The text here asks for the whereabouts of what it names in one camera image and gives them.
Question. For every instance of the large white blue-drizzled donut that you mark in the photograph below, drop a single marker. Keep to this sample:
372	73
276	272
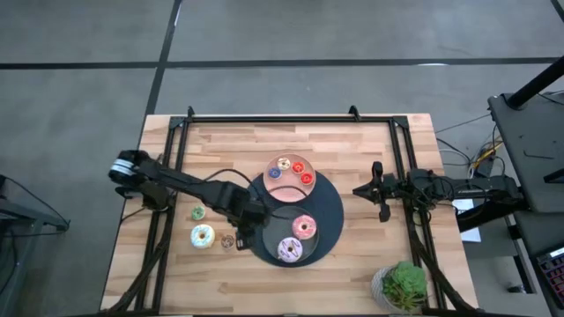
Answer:
195	238

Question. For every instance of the potted green succulent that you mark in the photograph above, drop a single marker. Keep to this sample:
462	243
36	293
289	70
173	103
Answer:
378	286

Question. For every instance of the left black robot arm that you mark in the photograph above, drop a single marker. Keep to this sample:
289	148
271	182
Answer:
185	180

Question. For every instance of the small red chocolate-striped donut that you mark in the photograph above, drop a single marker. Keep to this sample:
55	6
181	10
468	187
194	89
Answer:
295	168

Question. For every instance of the small red sprinkled donut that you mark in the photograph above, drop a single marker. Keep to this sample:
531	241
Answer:
304	179

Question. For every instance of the small green donut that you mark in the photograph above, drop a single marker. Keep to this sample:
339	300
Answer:
194	213

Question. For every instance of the black pole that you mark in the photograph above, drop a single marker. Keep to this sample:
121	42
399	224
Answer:
535	83

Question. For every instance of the dark desk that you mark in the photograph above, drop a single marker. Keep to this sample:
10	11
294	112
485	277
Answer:
542	229

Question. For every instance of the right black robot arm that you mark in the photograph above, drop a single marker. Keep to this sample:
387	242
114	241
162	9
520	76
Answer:
476	189

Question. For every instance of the large pink frosted donut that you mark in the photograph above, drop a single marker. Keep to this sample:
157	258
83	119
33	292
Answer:
296	229

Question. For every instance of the grey plate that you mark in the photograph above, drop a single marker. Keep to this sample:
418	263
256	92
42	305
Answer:
275	235

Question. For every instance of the black cart top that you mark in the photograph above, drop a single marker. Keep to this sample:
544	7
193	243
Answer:
529	145

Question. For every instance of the green succulent plant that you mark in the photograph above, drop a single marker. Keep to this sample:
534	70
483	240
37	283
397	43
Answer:
407	282

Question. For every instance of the small blue sprinkled donut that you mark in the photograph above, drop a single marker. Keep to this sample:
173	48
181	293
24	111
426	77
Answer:
271	174

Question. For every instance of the pink plate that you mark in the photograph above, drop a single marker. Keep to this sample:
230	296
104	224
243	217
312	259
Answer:
288	193

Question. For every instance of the small chocolate donut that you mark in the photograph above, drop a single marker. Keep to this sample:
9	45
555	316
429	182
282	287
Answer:
224	241

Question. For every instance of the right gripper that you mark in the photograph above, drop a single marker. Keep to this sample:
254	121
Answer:
390	187

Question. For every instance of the large purple frosted donut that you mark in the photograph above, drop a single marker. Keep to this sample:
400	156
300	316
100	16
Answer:
282	252

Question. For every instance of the white paper sheet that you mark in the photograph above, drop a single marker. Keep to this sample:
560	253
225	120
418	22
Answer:
471	235

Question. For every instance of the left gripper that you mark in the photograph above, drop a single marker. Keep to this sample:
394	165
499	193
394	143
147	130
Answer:
240	241

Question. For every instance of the dark metal stand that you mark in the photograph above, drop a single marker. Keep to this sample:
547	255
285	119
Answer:
44	218

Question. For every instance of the keyboard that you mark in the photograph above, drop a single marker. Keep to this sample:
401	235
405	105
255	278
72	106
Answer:
555	273

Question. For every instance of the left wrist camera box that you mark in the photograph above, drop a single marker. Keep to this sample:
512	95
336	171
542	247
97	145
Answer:
259	215

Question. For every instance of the dark round woven placemat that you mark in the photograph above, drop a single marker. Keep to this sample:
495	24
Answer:
330	211

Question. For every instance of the small white chocolate-drizzled donut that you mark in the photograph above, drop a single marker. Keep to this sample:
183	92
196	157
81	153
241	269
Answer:
280	164

